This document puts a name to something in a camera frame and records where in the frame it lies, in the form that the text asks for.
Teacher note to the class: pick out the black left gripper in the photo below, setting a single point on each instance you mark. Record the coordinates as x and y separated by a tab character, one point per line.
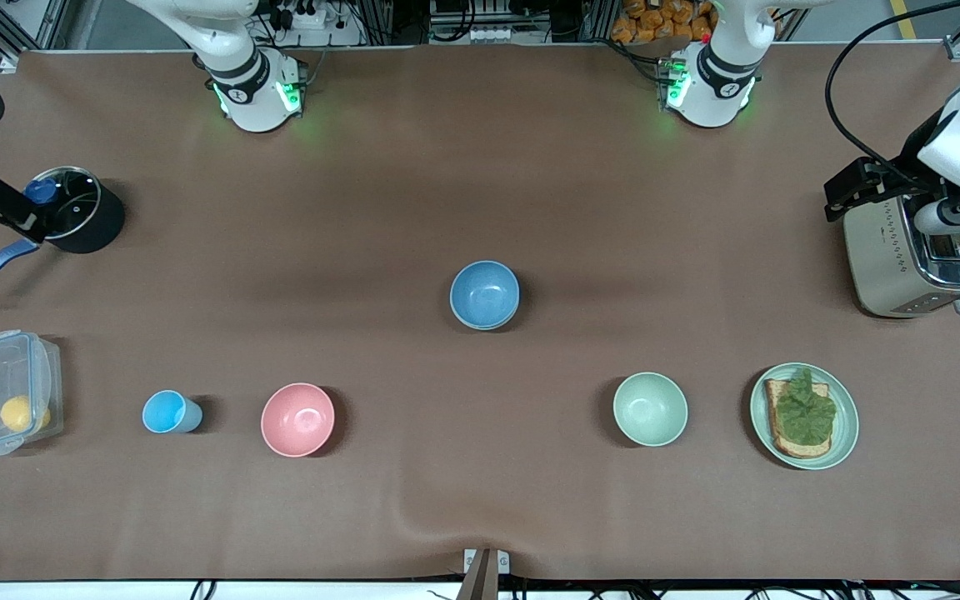
899	178

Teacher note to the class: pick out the blue bowl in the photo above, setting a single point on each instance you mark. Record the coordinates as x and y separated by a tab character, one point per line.
484	292

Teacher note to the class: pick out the green bowl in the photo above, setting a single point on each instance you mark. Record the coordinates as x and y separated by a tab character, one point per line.
482	327
650	408

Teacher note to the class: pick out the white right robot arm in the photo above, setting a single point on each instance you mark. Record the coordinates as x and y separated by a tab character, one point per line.
251	79

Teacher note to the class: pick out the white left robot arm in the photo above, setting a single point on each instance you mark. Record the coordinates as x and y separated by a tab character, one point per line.
717	79

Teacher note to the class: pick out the pink bowl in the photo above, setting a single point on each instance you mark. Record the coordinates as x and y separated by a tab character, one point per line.
297	419

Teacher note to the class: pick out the glass lid with blue knob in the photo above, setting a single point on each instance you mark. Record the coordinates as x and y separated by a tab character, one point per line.
72	204

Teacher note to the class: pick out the silver toaster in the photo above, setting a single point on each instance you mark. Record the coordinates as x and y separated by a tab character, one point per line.
884	267

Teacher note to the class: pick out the yellow lemon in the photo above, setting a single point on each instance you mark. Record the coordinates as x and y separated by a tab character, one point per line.
17	412

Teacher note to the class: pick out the green lettuce leaf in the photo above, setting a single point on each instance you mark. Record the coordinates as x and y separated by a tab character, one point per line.
805	412

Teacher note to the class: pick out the green plate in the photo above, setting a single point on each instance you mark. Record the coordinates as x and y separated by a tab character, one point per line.
845	433

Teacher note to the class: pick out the blue cup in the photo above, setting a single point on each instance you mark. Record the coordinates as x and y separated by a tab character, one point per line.
165	412

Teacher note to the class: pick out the toasted bread slice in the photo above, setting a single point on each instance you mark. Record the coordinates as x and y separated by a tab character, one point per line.
788	448

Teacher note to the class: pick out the orange snack bag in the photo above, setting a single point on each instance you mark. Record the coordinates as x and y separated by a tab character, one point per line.
663	21

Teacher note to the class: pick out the white power strip with plugs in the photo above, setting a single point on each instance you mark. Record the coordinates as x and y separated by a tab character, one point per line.
307	15

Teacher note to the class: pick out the brown table cloth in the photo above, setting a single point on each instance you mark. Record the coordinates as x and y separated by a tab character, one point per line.
480	167

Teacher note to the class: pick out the long white power strip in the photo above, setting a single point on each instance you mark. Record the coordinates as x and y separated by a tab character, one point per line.
488	35

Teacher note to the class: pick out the metal table clamp bracket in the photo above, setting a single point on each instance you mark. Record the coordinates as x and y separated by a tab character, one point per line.
486	571

